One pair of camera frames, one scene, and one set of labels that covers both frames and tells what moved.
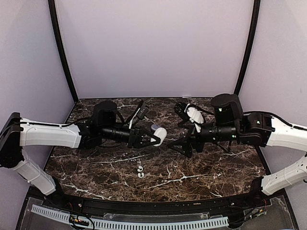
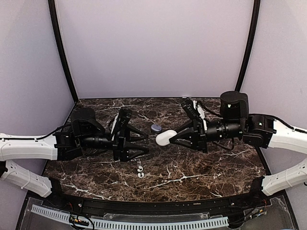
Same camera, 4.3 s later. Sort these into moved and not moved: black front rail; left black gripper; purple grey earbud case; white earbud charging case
Moved: white earbud charging case; left black gripper
Not moved: black front rail; purple grey earbud case
